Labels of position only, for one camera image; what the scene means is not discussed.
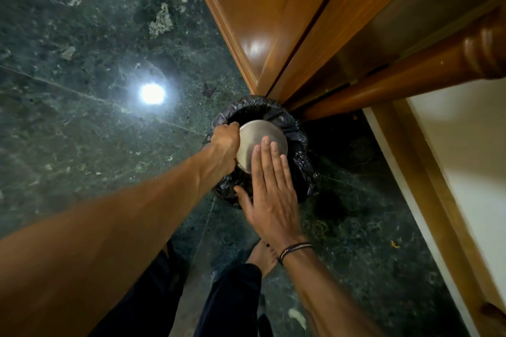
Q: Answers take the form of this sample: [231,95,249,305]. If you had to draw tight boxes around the turned wooden post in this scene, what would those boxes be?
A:
[300,5,506,122]

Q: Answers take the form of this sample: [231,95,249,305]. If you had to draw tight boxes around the round steel plate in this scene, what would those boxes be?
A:
[236,120,288,174]

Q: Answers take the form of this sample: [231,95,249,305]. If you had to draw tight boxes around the person's left hand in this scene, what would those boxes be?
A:
[199,122,241,180]

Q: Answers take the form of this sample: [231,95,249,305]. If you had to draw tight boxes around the person's right forearm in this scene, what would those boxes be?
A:
[280,236,386,337]

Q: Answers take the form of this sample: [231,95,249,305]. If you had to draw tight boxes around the black trash bag bin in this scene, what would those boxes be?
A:
[203,96,317,207]

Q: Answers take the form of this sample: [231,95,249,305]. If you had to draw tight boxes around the person's left forearm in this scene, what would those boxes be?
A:
[0,153,210,337]

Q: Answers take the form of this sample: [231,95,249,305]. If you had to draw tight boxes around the wooden door frame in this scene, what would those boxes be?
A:
[362,98,506,337]

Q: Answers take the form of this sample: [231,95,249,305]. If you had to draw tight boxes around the person's bare foot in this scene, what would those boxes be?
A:
[246,240,279,279]

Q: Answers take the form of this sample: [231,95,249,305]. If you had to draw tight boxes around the wooden door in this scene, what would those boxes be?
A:
[183,0,352,95]

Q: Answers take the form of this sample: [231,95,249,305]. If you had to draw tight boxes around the person's right hand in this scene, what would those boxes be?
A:
[233,136,304,247]

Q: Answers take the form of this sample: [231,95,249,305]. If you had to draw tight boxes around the thin cord bracelet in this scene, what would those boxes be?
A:
[279,242,313,265]

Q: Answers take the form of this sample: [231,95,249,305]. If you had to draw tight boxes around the person's dark trousers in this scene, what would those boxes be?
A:
[89,242,273,337]

